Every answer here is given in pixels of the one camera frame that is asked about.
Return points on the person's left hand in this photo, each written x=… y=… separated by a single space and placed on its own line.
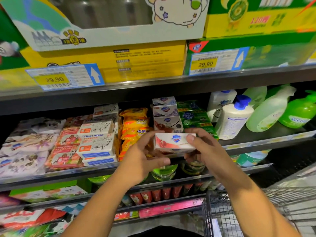
x=138 y=163

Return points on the person's right hand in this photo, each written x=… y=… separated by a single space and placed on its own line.
x=215 y=155

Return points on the white hand sanitizer bottle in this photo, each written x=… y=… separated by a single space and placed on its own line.
x=219 y=101
x=232 y=121

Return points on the stack of yellow soap boxes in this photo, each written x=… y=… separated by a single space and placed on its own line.
x=134 y=123

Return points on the white red shield soap box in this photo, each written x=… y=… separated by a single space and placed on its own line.
x=174 y=143

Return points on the stack of green soap boxes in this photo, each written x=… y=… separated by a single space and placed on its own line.
x=195 y=116

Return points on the stack of white orange soap boxes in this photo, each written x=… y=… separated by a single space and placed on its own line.
x=96 y=145

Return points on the stack of white purple soap boxes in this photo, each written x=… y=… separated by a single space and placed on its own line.
x=167 y=113

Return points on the pale green hand sanitizer bottle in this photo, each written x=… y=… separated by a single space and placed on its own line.
x=255 y=96

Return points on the stack of pink soap boxes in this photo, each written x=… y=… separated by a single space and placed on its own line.
x=64 y=158

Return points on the bright green hand sanitizer bottle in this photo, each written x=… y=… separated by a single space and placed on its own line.
x=298 y=113

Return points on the stack of floral soap boxes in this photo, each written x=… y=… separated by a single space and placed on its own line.
x=34 y=143

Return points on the white purple shield soap box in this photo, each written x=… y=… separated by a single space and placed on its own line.
x=14 y=145
x=6 y=162

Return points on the person's right forearm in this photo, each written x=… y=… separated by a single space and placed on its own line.
x=259 y=207

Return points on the person's left forearm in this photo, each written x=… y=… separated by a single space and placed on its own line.
x=101 y=209

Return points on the row of red tubes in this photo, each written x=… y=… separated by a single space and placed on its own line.
x=158 y=194

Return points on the row of blue white tubes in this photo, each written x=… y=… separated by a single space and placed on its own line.
x=126 y=200

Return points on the yellow red flat pack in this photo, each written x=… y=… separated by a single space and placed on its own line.
x=126 y=215

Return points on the pink flat pack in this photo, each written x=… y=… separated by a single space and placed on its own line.
x=170 y=208

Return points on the green white carton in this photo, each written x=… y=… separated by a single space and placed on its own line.
x=34 y=194
x=74 y=189

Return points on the white blue price tag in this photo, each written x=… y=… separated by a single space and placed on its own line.
x=64 y=77
x=217 y=61

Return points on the flat yellow box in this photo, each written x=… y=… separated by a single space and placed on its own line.
x=148 y=59

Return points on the red white packet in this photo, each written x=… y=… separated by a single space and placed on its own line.
x=29 y=217

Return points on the pile of colourful packets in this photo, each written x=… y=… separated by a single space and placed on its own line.
x=29 y=229

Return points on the large yellow box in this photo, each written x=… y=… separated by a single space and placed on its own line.
x=98 y=34

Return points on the row of pink orange packets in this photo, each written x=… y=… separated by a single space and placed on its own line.
x=7 y=201

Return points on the green yellow cartoon box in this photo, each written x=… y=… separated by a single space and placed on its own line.
x=256 y=17

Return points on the green box mosquito print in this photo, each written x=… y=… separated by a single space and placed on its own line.
x=12 y=56

